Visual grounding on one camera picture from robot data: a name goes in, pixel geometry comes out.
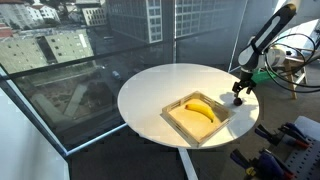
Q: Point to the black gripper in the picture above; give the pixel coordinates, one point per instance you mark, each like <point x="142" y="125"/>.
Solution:
<point x="246" y="82"/>

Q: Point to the dark purple plum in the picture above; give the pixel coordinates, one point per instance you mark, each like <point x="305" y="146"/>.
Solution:
<point x="237" y="101"/>

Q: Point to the light wooden crate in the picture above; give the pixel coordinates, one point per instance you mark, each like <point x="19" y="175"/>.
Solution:
<point x="196" y="128"/>

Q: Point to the yellow banana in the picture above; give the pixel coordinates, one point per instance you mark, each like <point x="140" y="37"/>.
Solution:
<point x="200" y="108"/>

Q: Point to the blue spring clamp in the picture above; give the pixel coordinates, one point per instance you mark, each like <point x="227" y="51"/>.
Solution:
<point x="267" y="134"/>
<point x="245" y="164"/>
<point x="295" y="135"/>
<point x="276" y="165"/>

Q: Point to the wooden stool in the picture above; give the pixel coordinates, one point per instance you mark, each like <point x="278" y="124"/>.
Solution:
<point x="295" y="71"/>

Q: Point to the white table leg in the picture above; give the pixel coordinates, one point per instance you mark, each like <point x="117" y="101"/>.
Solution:
<point x="188" y="163"/>

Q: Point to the perforated mounting board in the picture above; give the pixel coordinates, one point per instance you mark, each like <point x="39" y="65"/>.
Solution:
<point x="305" y="160"/>

